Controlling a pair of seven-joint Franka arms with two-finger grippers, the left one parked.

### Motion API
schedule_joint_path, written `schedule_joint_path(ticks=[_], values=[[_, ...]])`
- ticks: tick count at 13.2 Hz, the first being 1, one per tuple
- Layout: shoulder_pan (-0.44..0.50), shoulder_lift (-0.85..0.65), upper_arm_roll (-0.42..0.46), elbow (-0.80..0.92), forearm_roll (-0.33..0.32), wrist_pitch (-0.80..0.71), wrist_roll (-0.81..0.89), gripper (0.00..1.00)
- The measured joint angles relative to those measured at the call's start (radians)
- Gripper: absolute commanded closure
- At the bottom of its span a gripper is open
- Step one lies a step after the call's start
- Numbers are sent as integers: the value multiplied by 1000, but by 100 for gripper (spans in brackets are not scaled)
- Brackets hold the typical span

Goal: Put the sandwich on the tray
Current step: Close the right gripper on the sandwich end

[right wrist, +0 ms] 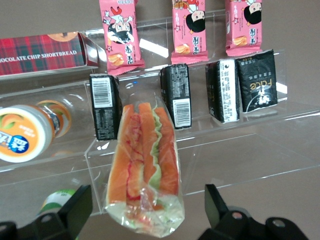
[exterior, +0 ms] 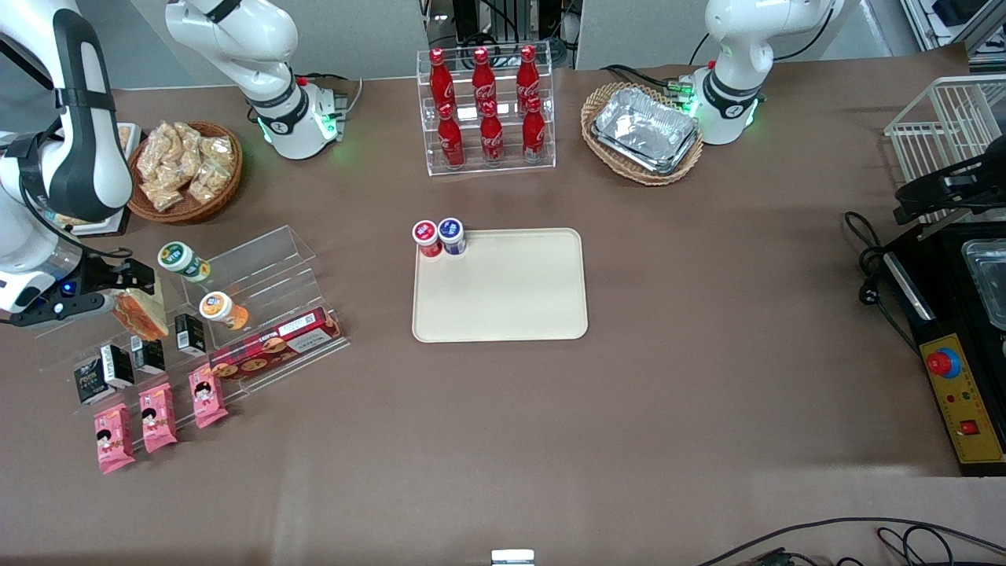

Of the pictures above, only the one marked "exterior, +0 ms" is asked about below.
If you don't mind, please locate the clear bag of snacks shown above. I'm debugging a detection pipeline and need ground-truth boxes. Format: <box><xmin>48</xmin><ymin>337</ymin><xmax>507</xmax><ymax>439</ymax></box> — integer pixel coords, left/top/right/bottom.
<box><xmin>200</xmin><ymin>135</ymin><xmax>237</xmax><ymax>167</ymax></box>
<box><xmin>145</xmin><ymin>179</ymin><xmax>185</xmax><ymax>211</ymax></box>
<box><xmin>187</xmin><ymin>161</ymin><xmax>233</xmax><ymax>205</ymax></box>
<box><xmin>173</xmin><ymin>122</ymin><xmax>204</xmax><ymax>170</ymax></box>
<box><xmin>138</xmin><ymin>122</ymin><xmax>178</xmax><ymax>182</ymax></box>

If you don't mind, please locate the red cola bottle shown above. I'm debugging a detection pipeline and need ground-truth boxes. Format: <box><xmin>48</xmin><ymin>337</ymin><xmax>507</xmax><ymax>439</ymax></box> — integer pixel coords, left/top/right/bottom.
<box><xmin>438</xmin><ymin>102</ymin><xmax>466</xmax><ymax>168</ymax></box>
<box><xmin>429</xmin><ymin>49</ymin><xmax>455</xmax><ymax>111</ymax></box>
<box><xmin>472</xmin><ymin>47</ymin><xmax>497</xmax><ymax>107</ymax></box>
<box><xmin>522</xmin><ymin>96</ymin><xmax>546</xmax><ymax>162</ymax></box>
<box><xmin>516</xmin><ymin>45</ymin><xmax>542</xmax><ymax>103</ymax></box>
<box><xmin>479</xmin><ymin>100</ymin><xmax>505</xmax><ymax>164</ymax></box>

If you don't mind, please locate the clear acrylic stepped shelf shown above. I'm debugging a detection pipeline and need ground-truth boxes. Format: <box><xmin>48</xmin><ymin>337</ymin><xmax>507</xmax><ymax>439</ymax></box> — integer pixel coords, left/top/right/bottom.
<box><xmin>33</xmin><ymin>225</ymin><xmax>351</xmax><ymax>453</ymax></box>

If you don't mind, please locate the black background equipment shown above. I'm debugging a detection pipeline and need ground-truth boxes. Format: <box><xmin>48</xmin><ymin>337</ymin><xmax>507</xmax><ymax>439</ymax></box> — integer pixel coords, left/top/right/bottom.
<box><xmin>424</xmin><ymin>0</ymin><xmax>582</xmax><ymax>68</ymax></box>

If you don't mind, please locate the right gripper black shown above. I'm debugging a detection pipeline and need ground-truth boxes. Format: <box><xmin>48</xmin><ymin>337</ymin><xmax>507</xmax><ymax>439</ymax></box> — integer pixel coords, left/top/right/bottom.
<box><xmin>79</xmin><ymin>255</ymin><xmax>156</xmax><ymax>298</ymax></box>

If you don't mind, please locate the black machine with yellow panel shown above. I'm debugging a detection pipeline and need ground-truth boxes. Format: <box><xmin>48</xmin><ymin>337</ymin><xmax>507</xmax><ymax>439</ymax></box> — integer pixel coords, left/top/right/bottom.
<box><xmin>880</xmin><ymin>224</ymin><xmax>1006</xmax><ymax>477</ymax></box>

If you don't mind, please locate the clear acrylic bottle rack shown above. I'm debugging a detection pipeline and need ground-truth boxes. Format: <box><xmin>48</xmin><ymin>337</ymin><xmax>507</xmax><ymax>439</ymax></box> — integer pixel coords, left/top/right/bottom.
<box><xmin>417</xmin><ymin>43</ymin><xmax>556</xmax><ymax>177</ymax></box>

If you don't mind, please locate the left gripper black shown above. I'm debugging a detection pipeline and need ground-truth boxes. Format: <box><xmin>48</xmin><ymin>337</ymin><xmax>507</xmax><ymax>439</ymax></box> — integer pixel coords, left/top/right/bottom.
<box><xmin>894</xmin><ymin>153</ymin><xmax>1006</xmax><ymax>225</ymax></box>

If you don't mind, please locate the white wire rack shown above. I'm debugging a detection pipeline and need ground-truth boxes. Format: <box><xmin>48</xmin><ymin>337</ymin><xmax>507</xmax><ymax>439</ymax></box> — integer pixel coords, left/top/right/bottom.
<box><xmin>884</xmin><ymin>75</ymin><xmax>1006</xmax><ymax>237</ymax></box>

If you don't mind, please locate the orange small bottle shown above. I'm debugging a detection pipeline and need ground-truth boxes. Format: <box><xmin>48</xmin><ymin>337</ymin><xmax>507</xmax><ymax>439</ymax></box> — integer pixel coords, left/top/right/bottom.
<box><xmin>199</xmin><ymin>291</ymin><xmax>250</xmax><ymax>331</ymax></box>

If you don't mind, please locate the pink snack packet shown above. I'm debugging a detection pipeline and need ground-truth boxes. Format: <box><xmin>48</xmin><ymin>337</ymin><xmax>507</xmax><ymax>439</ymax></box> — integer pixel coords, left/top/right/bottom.
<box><xmin>94</xmin><ymin>403</ymin><xmax>136</xmax><ymax>474</ymax></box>
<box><xmin>139</xmin><ymin>383</ymin><xmax>178</xmax><ymax>454</ymax></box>
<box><xmin>189</xmin><ymin>368</ymin><xmax>229</xmax><ymax>429</ymax></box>

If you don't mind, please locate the light wicker basket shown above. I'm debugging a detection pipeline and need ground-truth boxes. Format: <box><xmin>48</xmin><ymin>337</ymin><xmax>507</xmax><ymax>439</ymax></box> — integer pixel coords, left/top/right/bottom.
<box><xmin>581</xmin><ymin>82</ymin><xmax>705</xmax><ymax>186</ymax></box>

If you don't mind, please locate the beige plastic tray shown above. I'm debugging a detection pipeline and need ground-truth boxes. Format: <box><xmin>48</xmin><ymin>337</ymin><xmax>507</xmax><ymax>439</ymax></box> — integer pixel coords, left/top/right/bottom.
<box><xmin>412</xmin><ymin>228</ymin><xmax>589</xmax><ymax>344</ymax></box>

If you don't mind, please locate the steel food container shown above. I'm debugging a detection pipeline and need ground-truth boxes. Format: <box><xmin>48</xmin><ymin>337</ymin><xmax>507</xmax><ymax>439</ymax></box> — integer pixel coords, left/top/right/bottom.
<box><xmin>960</xmin><ymin>240</ymin><xmax>1006</xmax><ymax>331</ymax></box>

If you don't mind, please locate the triangular sandwich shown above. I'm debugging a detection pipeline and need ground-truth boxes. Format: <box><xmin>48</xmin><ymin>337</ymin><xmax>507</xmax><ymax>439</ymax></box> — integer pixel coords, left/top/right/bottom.
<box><xmin>112</xmin><ymin>287</ymin><xmax>170</xmax><ymax>341</ymax></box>

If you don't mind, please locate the black power cable with plug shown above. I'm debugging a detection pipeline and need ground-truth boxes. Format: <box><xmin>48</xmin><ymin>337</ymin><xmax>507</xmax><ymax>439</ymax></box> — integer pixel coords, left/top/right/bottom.
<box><xmin>843</xmin><ymin>211</ymin><xmax>920</xmax><ymax>351</ymax></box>

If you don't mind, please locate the aluminium foil tray stack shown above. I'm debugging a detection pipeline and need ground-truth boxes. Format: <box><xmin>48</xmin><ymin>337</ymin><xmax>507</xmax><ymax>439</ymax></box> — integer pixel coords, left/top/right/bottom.
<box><xmin>591</xmin><ymin>86</ymin><xmax>700</xmax><ymax>175</ymax></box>

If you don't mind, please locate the silver machine handle bar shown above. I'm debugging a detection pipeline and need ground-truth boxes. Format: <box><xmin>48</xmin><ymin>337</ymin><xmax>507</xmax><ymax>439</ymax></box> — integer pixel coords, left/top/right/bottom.
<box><xmin>884</xmin><ymin>252</ymin><xmax>936</xmax><ymax>322</ymax></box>

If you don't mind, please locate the green cap small bottle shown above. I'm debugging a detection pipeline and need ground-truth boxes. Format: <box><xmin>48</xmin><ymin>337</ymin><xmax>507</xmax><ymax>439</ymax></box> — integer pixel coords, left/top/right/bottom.
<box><xmin>157</xmin><ymin>241</ymin><xmax>211</xmax><ymax>284</ymax></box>

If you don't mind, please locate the red cap small bottle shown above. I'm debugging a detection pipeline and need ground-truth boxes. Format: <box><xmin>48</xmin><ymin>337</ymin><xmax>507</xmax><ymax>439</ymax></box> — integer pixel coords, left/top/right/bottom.
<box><xmin>412</xmin><ymin>219</ymin><xmax>442</xmax><ymax>259</ymax></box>

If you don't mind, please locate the looped black cable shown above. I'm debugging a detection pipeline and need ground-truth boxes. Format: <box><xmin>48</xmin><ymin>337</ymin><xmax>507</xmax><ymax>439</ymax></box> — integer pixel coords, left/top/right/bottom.
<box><xmin>876</xmin><ymin>525</ymin><xmax>956</xmax><ymax>566</ymax></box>

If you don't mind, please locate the long black cable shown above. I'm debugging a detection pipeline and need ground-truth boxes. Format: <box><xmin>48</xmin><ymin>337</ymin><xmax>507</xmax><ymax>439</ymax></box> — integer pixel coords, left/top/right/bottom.
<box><xmin>696</xmin><ymin>516</ymin><xmax>1006</xmax><ymax>566</ymax></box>

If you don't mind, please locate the red cookie box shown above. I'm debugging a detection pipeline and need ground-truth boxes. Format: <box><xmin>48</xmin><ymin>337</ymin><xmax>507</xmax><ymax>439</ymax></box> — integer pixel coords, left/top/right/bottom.
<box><xmin>207</xmin><ymin>307</ymin><xmax>344</xmax><ymax>380</ymax></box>

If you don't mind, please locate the dark brown wicker basket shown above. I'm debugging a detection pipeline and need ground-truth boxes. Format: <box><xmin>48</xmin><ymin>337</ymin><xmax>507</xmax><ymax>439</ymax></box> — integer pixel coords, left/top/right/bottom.
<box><xmin>124</xmin><ymin>120</ymin><xmax>244</xmax><ymax>225</ymax></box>

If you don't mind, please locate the white rectangular snack tray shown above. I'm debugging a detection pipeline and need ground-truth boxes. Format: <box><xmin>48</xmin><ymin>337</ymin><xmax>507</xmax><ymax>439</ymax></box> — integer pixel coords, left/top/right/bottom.
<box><xmin>51</xmin><ymin>123</ymin><xmax>142</xmax><ymax>237</ymax></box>

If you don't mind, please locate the black arm base cable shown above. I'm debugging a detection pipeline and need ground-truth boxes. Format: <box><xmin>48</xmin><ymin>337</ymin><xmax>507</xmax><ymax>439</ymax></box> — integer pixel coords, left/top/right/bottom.
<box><xmin>601</xmin><ymin>64</ymin><xmax>685</xmax><ymax>91</ymax></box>

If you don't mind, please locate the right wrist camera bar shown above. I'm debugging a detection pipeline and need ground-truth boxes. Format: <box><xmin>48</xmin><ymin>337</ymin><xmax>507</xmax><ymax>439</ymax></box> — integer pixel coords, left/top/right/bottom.
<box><xmin>0</xmin><ymin>291</ymin><xmax>116</xmax><ymax>329</ymax></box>

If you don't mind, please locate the small black carton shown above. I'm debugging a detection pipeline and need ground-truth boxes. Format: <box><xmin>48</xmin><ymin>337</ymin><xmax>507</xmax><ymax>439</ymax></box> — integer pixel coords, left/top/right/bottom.
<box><xmin>75</xmin><ymin>358</ymin><xmax>107</xmax><ymax>404</ymax></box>
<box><xmin>130</xmin><ymin>336</ymin><xmax>166</xmax><ymax>375</ymax></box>
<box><xmin>174</xmin><ymin>313</ymin><xmax>207</xmax><ymax>352</ymax></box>
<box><xmin>100</xmin><ymin>344</ymin><xmax>134</xmax><ymax>388</ymax></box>

